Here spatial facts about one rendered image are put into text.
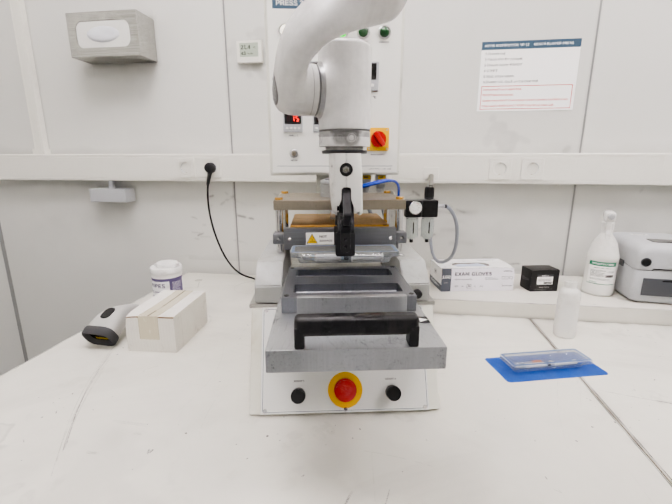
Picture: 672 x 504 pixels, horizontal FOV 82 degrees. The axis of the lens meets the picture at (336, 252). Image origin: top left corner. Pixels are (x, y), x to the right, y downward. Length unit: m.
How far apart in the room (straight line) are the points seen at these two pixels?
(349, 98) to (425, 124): 0.82
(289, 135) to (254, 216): 0.58
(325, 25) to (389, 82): 0.50
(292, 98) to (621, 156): 1.17
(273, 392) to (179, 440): 0.16
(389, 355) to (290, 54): 0.41
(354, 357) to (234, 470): 0.27
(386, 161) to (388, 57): 0.24
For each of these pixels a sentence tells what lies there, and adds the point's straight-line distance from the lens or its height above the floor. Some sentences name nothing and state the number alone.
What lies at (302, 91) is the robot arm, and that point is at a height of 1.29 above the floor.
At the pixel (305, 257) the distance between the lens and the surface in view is 0.65.
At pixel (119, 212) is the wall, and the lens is 1.79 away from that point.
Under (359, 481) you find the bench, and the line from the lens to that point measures 0.63.
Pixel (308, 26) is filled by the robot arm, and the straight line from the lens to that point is 0.57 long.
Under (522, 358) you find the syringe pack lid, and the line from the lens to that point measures 0.96.
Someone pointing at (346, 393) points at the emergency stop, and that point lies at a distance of 0.73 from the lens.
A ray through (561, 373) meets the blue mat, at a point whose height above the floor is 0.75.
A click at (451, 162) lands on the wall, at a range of 1.38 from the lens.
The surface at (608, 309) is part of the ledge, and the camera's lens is 1.31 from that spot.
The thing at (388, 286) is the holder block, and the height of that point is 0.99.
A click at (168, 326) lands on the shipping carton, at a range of 0.99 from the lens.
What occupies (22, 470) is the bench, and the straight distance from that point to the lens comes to 0.79.
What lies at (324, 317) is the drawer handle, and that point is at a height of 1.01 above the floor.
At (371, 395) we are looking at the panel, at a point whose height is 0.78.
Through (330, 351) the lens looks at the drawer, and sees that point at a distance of 0.48.
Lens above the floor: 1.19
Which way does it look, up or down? 13 degrees down
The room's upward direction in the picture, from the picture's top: straight up
